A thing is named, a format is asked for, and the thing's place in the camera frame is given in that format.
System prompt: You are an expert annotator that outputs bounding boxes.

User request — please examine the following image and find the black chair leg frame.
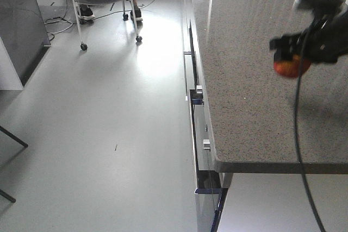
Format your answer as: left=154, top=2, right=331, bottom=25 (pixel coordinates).
left=0, top=126, right=29, bottom=204

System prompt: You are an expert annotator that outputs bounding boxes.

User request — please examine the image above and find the black sneaker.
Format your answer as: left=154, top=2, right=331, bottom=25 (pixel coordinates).
left=79, top=5, right=95, bottom=24
left=130, top=8, right=143, bottom=23

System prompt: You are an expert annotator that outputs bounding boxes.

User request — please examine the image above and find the red yellow apple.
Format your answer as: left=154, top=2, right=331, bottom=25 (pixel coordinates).
left=274, top=55, right=312, bottom=78

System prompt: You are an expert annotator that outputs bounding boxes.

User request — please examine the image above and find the right black sneaker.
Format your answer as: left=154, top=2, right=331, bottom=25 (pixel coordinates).
left=130, top=8, right=143, bottom=23

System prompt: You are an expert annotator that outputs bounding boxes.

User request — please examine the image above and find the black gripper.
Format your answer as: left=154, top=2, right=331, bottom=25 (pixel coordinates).
left=269, top=0, right=347, bottom=64

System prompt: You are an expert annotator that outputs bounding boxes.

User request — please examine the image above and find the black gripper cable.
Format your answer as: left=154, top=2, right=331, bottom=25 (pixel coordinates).
left=293, top=20, right=327, bottom=232

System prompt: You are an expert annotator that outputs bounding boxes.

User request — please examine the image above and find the grey speckled kitchen counter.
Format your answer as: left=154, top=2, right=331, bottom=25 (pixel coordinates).
left=181, top=0, right=348, bottom=232

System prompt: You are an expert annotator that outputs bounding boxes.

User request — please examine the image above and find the dark grey table panel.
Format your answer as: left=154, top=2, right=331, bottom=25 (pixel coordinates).
left=1, top=0, right=51, bottom=91

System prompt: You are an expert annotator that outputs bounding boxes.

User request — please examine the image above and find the white floor cable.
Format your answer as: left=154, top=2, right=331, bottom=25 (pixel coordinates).
left=44, top=16, right=74, bottom=41

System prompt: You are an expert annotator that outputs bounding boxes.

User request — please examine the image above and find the left black sneaker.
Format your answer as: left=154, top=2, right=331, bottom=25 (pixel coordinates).
left=79, top=5, right=95, bottom=24

